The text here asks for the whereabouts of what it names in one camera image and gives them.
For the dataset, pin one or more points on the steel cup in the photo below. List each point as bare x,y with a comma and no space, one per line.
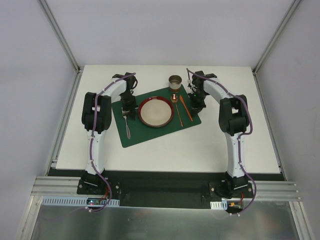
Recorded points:
174,83

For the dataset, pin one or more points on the left aluminium frame post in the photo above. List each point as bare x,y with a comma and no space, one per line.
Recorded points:
44,5

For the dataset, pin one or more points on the aluminium front rail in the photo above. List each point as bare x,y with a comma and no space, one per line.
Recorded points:
67,186

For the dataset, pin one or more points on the aluminium frame post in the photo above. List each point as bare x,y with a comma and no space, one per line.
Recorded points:
293,7
44,5

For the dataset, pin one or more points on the left white cable duct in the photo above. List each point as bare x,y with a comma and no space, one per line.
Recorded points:
79,201

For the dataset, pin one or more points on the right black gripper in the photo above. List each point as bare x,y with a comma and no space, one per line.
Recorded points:
197,107

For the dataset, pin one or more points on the silver fork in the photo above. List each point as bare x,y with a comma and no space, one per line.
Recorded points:
128,133

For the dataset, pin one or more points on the right aluminium frame post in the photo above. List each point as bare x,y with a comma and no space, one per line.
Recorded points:
293,7

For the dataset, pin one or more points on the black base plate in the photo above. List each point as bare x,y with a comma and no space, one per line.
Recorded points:
156,189

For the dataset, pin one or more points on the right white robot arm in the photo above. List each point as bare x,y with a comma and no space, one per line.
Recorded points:
234,121

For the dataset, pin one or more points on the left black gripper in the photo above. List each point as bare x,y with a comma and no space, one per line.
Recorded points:
130,109

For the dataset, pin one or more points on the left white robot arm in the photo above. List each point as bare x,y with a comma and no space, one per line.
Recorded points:
97,118

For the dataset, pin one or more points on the right white cable duct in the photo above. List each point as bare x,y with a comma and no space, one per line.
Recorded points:
219,205

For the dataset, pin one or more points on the white cable duct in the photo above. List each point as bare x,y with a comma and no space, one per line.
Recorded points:
219,205
79,201

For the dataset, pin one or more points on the red rimmed beige plate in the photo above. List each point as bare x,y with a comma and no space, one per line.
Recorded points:
156,111

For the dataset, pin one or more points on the orange knife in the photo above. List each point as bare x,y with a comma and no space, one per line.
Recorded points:
186,108

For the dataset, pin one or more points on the green placemat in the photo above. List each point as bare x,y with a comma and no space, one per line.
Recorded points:
141,133

